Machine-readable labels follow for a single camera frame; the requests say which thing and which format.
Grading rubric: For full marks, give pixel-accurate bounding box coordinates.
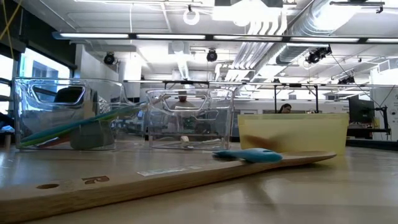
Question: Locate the cream-handled knife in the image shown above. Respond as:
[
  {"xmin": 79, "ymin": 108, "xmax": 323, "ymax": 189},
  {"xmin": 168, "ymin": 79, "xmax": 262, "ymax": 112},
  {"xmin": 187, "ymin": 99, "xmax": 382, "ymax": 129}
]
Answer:
[{"xmin": 152, "ymin": 135, "xmax": 200, "ymax": 149}]

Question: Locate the grey spatula wooden handle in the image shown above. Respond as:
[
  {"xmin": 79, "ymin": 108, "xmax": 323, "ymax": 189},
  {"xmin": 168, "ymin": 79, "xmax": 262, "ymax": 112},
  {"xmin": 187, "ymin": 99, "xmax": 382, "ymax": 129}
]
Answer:
[{"xmin": 68, "ymin": 119, "xmax": 116, "ymax": 151}]

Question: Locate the blue silicone spatula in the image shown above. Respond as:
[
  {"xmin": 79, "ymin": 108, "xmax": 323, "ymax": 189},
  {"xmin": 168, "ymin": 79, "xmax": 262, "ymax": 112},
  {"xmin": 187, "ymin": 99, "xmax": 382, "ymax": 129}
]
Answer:
[
  {"xmin": 212, "ymin": 147, "xmax": 284, "ymax": 164},
  {"xmin": 20, "ymin": 104, "xmax": 147, "ymax": 144}
]

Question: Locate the red silicone spatula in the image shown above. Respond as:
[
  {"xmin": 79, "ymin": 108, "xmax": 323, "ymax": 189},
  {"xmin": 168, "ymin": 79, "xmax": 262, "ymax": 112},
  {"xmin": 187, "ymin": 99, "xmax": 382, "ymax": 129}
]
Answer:
[{"xmin": 37, "ymin": 135, "xmax": 72, "ymax": 149}]

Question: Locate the clear plastic bin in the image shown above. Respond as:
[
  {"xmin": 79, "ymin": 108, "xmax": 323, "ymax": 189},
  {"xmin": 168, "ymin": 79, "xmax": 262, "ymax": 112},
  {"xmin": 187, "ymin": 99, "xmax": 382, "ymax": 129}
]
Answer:
[
  {"xmin": 145, "ymin": 88, "xmax": 234, "ymax": 152},
  {"xmin": 12, "ymin": 77, "xmax": 147, "ymax": 152}
]

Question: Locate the long ceiling light bar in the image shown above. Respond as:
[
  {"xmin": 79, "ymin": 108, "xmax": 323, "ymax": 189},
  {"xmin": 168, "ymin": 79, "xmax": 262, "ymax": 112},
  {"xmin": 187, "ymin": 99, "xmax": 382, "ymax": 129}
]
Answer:
[{"xmin": 52, "ymin": 30, "xmax": 398, "ymax": 44}]

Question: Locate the yellow plastic bin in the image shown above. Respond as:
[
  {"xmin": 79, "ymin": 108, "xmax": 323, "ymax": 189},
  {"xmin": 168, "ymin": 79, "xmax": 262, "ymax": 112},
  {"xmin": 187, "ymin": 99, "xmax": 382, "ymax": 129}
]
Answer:
[{"xmin": 238, "ymin": 113, "xmax": 350, "ymax": 156}]

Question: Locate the black spotlight cluster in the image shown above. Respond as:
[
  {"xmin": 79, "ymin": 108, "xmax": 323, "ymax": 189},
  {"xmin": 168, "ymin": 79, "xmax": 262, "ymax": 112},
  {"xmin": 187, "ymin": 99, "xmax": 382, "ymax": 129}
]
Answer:
[{"xmin": 305, "ymin": 45, "xmax": 333, "ymax": 65}]

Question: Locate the large window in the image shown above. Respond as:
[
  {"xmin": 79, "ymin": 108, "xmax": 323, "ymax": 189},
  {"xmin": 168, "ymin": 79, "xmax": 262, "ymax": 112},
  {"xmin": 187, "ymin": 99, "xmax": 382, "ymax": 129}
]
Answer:
[{"xmin": 0, "ymin": 46, "xmax": 75, "ymax": 116}]

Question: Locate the black computer monitor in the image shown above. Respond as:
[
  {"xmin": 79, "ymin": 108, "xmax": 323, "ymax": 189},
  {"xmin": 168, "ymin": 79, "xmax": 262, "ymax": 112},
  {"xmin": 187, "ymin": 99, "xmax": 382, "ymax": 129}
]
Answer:
[{"xmin": 348, "ymin": 95, "xmax": 376, "ymax": 124}]

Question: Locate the white ring lamp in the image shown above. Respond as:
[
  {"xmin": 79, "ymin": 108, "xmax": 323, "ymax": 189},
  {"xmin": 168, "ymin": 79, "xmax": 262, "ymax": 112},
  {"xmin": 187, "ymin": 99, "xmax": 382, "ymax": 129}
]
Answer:
[{"xmin": 182, "ymin": 4, "xmax": 201, "ymax": 26}]

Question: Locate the silver ventilation duct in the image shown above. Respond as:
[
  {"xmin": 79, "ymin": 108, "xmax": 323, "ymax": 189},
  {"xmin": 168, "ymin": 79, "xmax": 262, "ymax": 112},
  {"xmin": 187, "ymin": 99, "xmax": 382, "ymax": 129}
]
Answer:
[{"xmin": 275, "ymin": 0, "xmax": 358, "ymax": 66}]

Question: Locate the yellow cord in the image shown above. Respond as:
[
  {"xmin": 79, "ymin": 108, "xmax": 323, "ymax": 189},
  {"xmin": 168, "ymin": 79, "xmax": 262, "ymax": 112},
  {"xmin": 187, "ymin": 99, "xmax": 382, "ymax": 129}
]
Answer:
[{"xmin": 0, "ymin": 0, "xmax": 24, "ymax": 60}]

